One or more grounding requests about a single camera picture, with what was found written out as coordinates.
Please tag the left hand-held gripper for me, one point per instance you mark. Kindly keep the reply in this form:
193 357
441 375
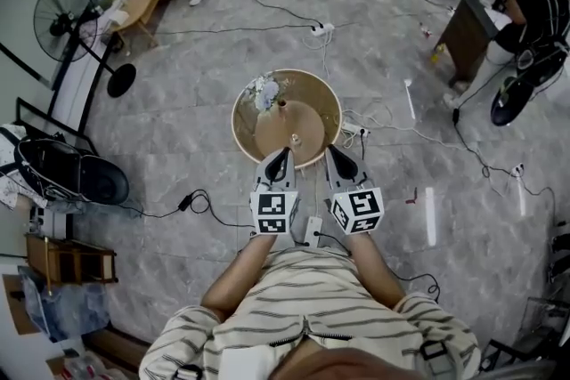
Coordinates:
274 213

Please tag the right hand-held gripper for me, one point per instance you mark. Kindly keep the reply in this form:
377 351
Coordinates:
360 209

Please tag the person's left forearm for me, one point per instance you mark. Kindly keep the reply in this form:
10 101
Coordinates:
240 280

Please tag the person's right forearm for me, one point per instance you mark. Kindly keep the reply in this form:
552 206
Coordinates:
378 276

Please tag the white power strip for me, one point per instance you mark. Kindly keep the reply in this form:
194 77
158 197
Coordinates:
312 231
322 29
355 130

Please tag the pink ceramic vase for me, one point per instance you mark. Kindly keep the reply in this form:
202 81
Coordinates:
283 107

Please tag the artificial flower bouquet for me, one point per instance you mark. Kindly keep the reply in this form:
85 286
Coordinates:
267 93

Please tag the person's striped cream shirt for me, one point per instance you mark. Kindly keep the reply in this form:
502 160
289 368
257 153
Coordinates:
311 302

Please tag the white plug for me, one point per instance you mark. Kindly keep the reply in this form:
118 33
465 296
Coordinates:
518 170

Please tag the dark wooden cabinet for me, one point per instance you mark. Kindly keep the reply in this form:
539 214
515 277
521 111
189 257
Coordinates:
467 35

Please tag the low wooden side table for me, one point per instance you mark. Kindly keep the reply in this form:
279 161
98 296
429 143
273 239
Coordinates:
142 6

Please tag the small wooden shelf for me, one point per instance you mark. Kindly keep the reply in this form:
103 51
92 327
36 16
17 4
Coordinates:
67 262

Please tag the wooden floor platform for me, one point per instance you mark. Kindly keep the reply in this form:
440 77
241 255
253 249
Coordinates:
120 349

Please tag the black standing fan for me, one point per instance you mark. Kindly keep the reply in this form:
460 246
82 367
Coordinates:
60 24

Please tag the pack of clear water bottles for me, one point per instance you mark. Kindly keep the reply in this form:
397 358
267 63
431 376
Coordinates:
87 367

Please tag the brown cardboard sheet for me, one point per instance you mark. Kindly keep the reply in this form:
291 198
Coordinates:
20 307

